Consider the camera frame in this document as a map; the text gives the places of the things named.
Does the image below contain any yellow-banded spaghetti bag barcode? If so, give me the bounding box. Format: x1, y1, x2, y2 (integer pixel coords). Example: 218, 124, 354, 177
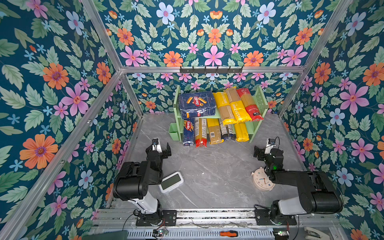
234, 123, 250, 142

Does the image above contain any blue Barilla spaghetti box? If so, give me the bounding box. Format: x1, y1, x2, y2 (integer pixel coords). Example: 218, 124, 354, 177
183, 119, 195, 146

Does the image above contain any clear spaghetti bag blue end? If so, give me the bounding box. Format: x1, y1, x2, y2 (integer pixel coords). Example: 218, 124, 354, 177
219, 119, 236, 141

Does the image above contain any yellow Pasta Time bag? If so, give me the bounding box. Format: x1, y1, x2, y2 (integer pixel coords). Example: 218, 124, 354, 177
225, 88, 252, 123
213, 92, 238, 125

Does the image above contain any red-ended spaghetti bag white label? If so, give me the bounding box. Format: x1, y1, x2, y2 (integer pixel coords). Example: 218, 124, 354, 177
194, 118, 207, 148

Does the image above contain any yellow spaghetti bag long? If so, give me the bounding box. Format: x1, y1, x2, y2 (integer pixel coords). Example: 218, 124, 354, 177
207, 119, 224, 145

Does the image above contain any blue Barilla rigatoni box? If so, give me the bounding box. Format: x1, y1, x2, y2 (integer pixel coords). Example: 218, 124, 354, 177
179, 91, 216, 119

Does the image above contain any red spaghetti bag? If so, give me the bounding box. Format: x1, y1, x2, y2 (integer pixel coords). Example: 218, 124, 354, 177
237, 88, 264, 122

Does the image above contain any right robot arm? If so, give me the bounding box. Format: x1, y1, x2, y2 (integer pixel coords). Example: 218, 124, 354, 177
252, 147, 343, 224

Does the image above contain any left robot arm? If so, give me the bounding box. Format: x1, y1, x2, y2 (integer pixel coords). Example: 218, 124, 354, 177
113, 139, 172, 225

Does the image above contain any cream analog alarm clock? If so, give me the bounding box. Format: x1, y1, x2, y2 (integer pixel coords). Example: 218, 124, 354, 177
251, 167, 275, 191

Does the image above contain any white digital clock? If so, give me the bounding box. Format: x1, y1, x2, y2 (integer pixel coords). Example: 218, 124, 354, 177
159, 172, 184, 194

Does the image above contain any white stapler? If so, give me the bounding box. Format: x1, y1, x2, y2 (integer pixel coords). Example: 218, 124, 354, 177
304, 227, 331, 240

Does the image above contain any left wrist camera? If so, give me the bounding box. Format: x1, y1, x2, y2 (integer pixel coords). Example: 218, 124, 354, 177
152, 138, 163, 153

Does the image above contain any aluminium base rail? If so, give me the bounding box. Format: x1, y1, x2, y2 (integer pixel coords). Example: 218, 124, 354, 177
93, 208, 341, 229

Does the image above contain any orange handled screwdriver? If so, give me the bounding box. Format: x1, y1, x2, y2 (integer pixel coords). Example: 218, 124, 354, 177
198, 230, 239, 238

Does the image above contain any metal hook rail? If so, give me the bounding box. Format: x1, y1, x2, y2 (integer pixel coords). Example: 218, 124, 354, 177
179, 66, 243, 75

